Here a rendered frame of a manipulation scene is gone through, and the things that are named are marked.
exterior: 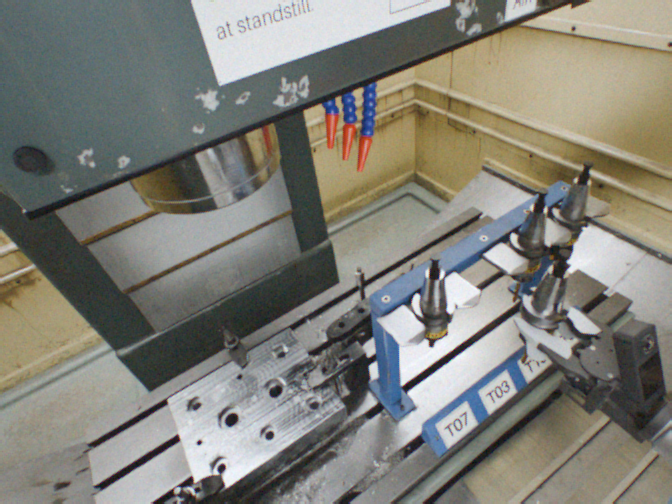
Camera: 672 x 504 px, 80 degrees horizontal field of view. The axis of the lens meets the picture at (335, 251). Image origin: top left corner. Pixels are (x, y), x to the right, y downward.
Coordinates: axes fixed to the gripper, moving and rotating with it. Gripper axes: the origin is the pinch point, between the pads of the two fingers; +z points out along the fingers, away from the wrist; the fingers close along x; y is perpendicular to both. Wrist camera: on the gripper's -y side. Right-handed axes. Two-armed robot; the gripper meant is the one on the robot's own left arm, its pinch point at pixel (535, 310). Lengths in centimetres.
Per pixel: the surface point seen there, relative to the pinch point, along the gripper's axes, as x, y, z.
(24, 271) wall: -82, 22, 102
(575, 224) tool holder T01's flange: 18.2, -2.8, 6.8
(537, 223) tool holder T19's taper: 8.2, -7.8, 8.1
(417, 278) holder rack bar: -11.1, -2.7, 14.3
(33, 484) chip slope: -100, 52, 57
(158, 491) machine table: -66, 31, 25
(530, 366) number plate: 8.1, 25.9, 0.5
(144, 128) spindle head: -40, -44, 2
